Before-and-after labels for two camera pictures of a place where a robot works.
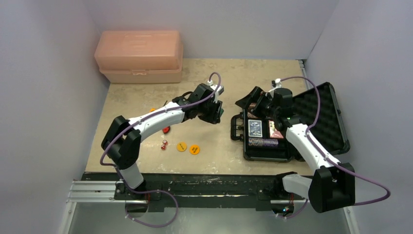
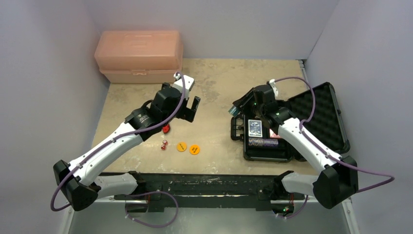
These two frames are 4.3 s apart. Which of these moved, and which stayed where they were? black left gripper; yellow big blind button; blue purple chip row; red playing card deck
Moved: black left gripper
Stayed: red playing card deck; yellow big blind button; blue purple chip row
